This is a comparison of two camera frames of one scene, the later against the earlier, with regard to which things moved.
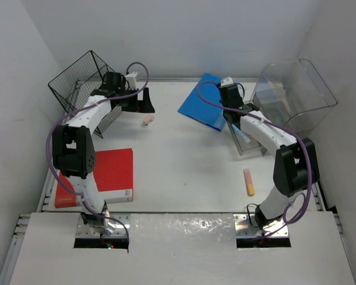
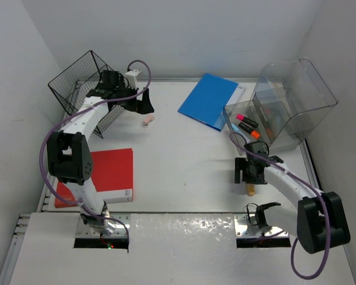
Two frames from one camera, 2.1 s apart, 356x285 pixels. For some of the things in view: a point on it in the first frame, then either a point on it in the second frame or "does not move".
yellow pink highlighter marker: [250, 186] does not move
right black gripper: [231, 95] to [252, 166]
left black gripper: [142, 106] does not move
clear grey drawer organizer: [293, 94] does not move
